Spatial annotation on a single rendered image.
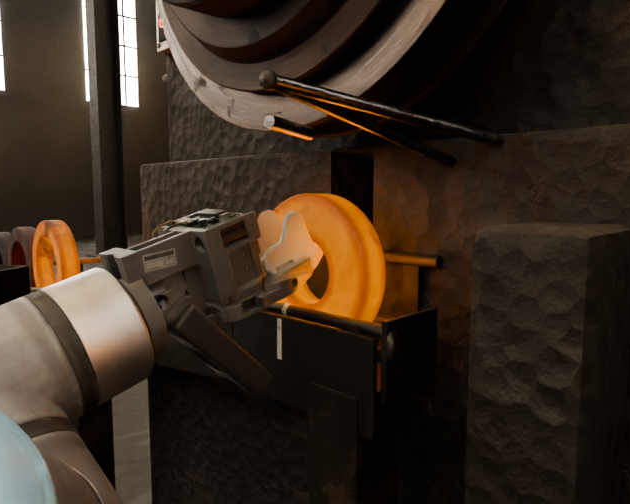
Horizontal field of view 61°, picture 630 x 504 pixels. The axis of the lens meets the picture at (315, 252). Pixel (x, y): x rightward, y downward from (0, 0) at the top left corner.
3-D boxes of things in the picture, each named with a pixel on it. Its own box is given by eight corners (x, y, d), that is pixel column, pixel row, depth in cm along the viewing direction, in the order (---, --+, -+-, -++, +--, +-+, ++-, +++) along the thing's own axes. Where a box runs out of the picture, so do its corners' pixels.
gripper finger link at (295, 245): (336, 196, 50) (263, 228, 44) (347, 255, 52) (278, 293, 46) (313, 196, 52) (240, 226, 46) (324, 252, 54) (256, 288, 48)
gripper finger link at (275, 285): (321, 259, 47) (245, 300, 42) (324, 275, 48) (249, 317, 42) (285, 255, 51) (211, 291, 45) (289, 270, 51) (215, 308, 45)
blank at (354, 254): (272, 202, 60) (249, 201, 57) (382, 184, 49) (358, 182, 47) (281, 339, 60) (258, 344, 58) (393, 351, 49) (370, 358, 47)
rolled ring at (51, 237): (26, 245, 112) (43, 244, 115) (44, 327, 107) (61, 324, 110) (48, 202, 100) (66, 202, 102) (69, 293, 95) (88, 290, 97)
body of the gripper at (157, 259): (264, 208, 43) (129, 262, 35) (286, 303, 46) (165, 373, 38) (211, 206, 48) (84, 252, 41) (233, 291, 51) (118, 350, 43)
